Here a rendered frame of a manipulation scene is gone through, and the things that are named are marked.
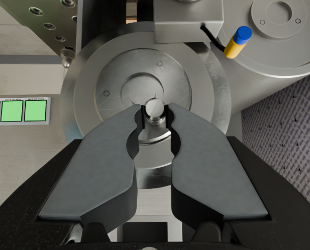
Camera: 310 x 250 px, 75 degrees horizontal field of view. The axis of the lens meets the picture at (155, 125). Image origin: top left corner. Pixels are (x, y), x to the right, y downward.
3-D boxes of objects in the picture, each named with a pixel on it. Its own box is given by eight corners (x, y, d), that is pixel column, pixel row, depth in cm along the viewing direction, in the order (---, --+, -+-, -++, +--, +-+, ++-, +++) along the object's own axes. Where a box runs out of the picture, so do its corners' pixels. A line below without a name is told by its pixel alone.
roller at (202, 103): (206, 25, 17) (223, 163, 15) (179, 101, 43) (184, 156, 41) (71, 36, 17) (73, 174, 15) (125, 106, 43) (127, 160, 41)
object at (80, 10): (87, -109, 21) (80, 58, 18) (125, 28, 44) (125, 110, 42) (82, -109, 21) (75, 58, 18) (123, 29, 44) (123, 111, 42)
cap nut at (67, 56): (71, 48, 51) (70, 65, 50) (77, 55, 54) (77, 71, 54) (57, 48, 51) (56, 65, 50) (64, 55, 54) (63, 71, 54)
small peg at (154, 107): (148, 93, 12) (170, 102, 12) (151, 104, 15) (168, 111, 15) (139, 114, 12) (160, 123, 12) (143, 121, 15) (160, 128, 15)
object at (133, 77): (159, 30, 16) (210, 110, 15) (159, 43, 18) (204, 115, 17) (75, 76, 16) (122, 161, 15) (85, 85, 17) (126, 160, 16)
